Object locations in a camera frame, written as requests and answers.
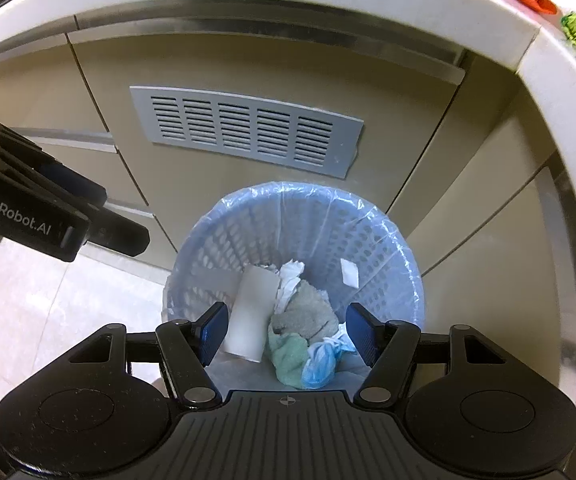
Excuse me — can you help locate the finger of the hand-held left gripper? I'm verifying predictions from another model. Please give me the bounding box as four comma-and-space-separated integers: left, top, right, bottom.
0, 129, 107, 212
84, 199, 150, 257

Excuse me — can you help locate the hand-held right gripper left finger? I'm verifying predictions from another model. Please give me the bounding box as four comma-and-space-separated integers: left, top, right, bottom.
68, 301, 229, 409

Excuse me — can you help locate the blue plastic glove wad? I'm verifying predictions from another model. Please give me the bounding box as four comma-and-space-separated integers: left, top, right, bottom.
302, 337, 343, 391

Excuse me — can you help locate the grey cabinet vent grille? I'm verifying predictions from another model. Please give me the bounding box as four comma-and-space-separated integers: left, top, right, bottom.
129, 86, 365, 179

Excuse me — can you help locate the grey cloth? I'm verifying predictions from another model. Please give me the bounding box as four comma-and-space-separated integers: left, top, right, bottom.
270, 280, 339, 342

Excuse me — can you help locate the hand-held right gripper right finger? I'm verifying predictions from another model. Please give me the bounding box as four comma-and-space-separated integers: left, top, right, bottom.
345, 302, 508, 409

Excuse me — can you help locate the blue trash bin with liner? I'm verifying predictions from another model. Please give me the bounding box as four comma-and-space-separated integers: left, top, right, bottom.
162, 180, 425, 396

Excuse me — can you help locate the beige kitchen cabinet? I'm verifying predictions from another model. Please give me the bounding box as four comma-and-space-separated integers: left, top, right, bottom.
0, 7, 576, 480

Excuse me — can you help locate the small white tissue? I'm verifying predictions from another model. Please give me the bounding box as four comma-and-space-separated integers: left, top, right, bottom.
335, 322, 357, 356

